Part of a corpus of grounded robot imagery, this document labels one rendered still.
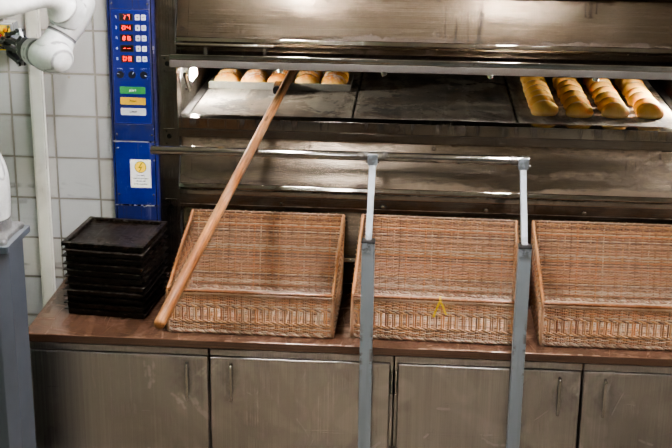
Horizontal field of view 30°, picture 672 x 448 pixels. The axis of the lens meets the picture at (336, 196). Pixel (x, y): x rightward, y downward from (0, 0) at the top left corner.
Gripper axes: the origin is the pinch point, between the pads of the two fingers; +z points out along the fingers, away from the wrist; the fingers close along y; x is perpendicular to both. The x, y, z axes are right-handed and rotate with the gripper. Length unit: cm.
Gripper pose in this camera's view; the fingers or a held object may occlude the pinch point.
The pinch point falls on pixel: (2, 41)
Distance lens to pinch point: 440.1
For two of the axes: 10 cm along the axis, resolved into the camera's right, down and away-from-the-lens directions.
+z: -6.6, -2.3, 7.2
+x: 7.5, -1.9, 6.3
